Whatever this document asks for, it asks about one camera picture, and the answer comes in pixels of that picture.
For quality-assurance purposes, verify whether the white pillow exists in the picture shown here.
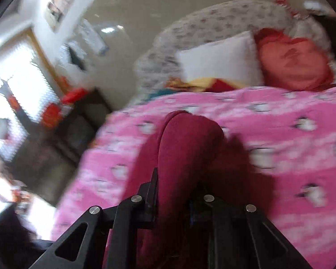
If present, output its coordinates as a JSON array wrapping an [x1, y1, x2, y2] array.
[[175, 30, 265, 87]]

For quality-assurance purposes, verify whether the red orange cushion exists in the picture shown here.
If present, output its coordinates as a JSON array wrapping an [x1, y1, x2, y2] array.
[[253, 28, 335, 91]]

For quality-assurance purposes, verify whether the colourful yellow red cloth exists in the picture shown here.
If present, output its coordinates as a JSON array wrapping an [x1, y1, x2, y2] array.
[[146, 77, 254, 101]]

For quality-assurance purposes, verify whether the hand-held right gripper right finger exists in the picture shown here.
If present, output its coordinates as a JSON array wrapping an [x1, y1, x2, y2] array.
[[188, 194, 314, 269]]

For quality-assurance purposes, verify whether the wall picture frame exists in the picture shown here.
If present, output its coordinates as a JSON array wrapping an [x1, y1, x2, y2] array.
[[44, 0, 75, 33]]

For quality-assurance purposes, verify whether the pink penguin printed blanket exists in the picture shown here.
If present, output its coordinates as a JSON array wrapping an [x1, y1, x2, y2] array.
[[51, 83, 336, 269]]

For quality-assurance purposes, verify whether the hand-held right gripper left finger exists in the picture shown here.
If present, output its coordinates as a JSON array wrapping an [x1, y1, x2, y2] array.
[[28, 167, 159, 269]]

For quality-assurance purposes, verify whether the dark wooden side table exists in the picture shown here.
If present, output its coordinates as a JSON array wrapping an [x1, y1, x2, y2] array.
[[10, 88, 114, 206]]

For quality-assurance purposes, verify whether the red box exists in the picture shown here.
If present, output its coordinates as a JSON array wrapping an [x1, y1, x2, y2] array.
[[61, 87, 88, 104]]

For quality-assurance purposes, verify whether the window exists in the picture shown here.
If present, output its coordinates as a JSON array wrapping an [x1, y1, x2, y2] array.
[[0, 28, 65, 157]]

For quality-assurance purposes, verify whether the red patterned cloth bundle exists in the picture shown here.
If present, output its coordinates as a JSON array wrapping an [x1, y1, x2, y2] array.
[[274, 0, 308, 20]]

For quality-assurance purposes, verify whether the dark red garment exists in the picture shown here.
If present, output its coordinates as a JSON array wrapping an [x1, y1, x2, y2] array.
[[123, 110, 275, 269]]

